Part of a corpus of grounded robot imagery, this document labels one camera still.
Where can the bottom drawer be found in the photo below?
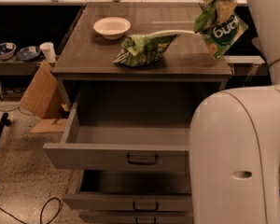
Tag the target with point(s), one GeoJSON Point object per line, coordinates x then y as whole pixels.
{"type": "Point", "coordinates": [130, 217]}

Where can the green rice chip bag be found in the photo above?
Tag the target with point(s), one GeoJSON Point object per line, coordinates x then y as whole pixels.
{"type": "Point", "coordinates": [218, 38]}

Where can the open top drawer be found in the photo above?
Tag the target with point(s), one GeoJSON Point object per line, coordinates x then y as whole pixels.
{"type": "Point", "coordinates": [128, 126]}

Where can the open middle drawer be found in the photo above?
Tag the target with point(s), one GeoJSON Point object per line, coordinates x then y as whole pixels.
{"type": "Point", "coordinates": [131, 191]}

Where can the white paper cup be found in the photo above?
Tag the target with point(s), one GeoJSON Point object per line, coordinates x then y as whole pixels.
{"type": "Point", "coordinates": [48, 50]}

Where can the white bowl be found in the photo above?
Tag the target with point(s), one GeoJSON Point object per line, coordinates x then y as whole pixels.
{"type": "Point", "coordinates": [112, 28]}

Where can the open drawer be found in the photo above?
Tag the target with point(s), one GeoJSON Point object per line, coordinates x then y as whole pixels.
{"type": "Point", "coordinates": [128, 126]}
{"type": "Point", "coordinates": [131, 191]}

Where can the brown cardboard box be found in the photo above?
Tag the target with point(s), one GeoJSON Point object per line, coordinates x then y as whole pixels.
{"type": "Point", "coordinates": [44, 99]}

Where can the blue bowl right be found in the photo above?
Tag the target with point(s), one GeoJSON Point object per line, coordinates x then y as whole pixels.
{"type": "Point", "coordinates": [29, 54]}

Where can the blue bowl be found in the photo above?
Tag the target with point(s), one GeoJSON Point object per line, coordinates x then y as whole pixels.
{"type": "Point", "coordinates": [29, 54]}
{"type": "Point", "coordinates": [7, 50]}

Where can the green chip bag on counter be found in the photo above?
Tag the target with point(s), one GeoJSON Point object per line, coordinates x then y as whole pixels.
{"type": "Point", "coordinates": [141, 50]}

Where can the blue bowl left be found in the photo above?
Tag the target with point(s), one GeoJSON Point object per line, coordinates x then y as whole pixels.
{"type": "Point", "coordinates": [7, 50]}

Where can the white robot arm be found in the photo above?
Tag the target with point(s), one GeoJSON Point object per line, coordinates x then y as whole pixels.
{"type": "Point", "coordinates": [234, 141]}

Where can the grey drawer cabinet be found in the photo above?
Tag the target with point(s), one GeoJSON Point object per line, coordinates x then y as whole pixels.
{"type": "Point", "coordinates": [89, 56]}

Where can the grey side shelf left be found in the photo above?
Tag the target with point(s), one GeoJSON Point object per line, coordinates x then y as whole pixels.
{"type": "Point", "coordinates": [16, 67]}

